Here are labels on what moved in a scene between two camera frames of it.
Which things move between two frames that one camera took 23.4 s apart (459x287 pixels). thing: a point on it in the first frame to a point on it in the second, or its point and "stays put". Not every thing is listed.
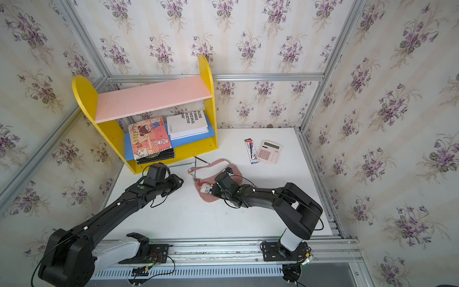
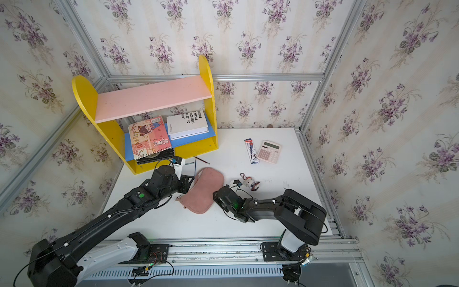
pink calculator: (269, 152) stays put
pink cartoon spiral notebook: (149, 138) stays put
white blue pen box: (251, 150) stays put
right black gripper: (214, 191) to (215, 197)
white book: (186, 125) stays put
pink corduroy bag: (235, 171) to (208, 182)
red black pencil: (198, 158) stays put
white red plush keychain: (205, 188) to (248, 182)
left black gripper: (175, 180) to (186, 185)
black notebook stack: (162, 155) stays put
